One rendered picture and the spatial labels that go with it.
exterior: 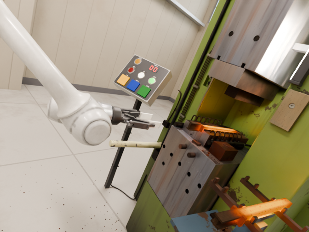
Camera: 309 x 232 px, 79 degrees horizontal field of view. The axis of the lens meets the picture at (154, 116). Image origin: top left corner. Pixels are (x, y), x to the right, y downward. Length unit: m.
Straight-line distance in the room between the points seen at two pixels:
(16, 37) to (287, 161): 1.07
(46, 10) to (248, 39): 3.09
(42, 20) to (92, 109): 3.17
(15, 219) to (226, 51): 1.64
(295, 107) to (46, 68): 0.95
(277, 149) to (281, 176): 0.12
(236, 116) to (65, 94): 1.26
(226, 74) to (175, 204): 0.76
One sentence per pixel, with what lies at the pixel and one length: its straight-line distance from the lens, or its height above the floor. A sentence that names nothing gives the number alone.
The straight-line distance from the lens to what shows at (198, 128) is 1.09.
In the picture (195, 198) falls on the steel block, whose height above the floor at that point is 0.70.
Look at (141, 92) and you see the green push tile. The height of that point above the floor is 0.99.
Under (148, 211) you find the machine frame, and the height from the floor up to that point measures 0.33.
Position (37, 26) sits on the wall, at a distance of 3.63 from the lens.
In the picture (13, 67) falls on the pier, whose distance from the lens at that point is 3.39.
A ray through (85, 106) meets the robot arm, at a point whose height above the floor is 1.09.
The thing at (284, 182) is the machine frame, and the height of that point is 0.98.
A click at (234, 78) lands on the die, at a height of 1.30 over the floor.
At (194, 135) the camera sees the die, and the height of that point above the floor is 0.93.
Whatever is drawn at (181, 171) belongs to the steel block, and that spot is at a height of 0.74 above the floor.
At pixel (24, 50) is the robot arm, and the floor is 1.17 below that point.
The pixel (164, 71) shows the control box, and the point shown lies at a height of 1.18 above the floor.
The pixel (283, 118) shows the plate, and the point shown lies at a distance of 1.03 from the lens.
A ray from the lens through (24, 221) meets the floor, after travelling 1.64.
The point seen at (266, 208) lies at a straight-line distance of 0.80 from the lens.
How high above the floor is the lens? 1.29
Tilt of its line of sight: 18 degrees down
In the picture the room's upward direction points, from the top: 23 degrees clockwise
